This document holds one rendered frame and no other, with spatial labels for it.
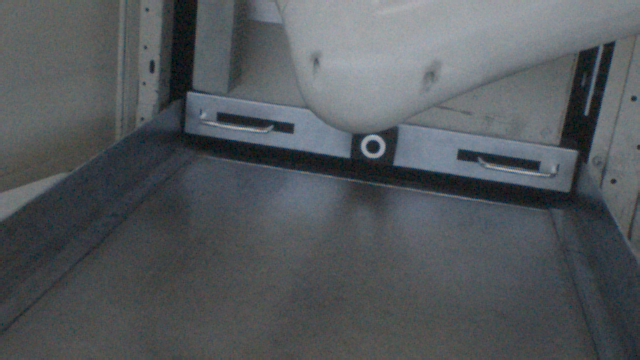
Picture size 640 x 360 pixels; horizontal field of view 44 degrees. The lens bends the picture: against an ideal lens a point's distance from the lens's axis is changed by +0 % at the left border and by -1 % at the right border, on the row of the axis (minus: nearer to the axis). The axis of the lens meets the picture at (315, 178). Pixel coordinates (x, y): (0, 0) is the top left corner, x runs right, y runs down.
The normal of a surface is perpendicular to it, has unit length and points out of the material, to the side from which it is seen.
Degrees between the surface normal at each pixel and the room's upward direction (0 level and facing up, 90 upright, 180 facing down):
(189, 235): 0
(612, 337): 0
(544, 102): 90
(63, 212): 90
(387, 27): 55
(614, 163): 90
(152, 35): 90
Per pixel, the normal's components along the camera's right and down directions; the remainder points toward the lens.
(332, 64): -0.43, 0.05
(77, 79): 0.88, 0.25
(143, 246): 0.11, -0.94
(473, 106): -0.16, 0.31
